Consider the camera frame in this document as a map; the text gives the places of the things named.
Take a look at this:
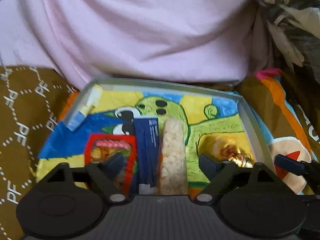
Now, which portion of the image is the gold snack packet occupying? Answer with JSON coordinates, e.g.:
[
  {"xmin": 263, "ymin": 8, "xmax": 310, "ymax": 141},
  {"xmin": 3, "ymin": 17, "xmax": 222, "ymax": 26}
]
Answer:
[{"xmin": 197, "ymin": 135, "xmax": 254, "ymax": 168}]

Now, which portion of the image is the puffed rice bar pack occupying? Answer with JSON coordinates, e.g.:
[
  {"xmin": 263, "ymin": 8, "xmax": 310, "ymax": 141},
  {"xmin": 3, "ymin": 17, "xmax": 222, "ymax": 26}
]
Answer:
[{"xmin": 158, "ymin": 118, "xmax": 188, "ymax": 195}]

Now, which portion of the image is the colourful cartoon bed sheet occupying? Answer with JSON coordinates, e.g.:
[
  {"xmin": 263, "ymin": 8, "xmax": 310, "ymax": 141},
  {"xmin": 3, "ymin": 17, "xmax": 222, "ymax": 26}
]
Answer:
[{"xmin": 58, "ymin": 68, "xmax": 320, "ymax": 196}]

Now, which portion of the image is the dark dried fruit packet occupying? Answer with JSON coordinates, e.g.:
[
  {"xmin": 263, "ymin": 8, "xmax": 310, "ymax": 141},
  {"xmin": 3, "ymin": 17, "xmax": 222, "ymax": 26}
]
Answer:
[{"xmin": 220, "ymin": 145, "xmax": 241, "ymax": 160}]

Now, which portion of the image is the red snack packet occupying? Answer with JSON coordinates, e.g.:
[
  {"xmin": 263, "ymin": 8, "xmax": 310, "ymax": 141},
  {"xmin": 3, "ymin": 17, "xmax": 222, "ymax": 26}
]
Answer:
[{"xmin": 84, "ymin": 133, "xmax": 138, "ymax": 196}]

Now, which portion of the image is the colourful drawing paper liner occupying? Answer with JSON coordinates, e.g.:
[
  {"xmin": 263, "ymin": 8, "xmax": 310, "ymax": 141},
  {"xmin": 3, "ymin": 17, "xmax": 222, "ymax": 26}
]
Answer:
[{"xmin": 36, "ymin": 85, "xmax": 254, "ymax": 197}]

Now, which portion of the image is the dark blue sachet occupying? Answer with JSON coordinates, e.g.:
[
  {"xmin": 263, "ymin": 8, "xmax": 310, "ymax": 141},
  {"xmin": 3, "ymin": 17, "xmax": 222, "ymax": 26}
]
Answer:
[{"xmin": 133, "ymin": 116, "xmax": 159, "ymax": 195}]

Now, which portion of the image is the folded paper corner tape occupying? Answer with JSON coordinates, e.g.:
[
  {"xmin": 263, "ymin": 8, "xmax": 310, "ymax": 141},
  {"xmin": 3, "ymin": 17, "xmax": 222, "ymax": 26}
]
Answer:
[{"xmin": 63, "ymin": 83, "xmax": 103, "ymax": 132}]

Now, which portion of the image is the brown patterned PF blanket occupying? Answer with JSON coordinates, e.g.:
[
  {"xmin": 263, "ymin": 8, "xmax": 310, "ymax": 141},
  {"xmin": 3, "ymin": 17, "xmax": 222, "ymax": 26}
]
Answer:
[{"xmin": 1, "ymin": 66, "xmax": 78, "ymax": 239}]

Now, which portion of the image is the plastic wrapped patterned bedding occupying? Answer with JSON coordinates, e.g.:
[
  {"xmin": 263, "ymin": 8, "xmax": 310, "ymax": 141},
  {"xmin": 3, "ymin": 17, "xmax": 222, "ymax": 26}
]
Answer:
[{"xmin": 256, "ymin": 0, "xmax": 319, "ymax": 106}]

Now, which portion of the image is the pink hanging cloth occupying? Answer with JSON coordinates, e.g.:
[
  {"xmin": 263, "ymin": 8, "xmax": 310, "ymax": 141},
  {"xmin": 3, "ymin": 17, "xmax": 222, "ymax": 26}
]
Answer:
[{"xmin": 1, "ymin": 0, "xmax": 273, "ymax": 88}]

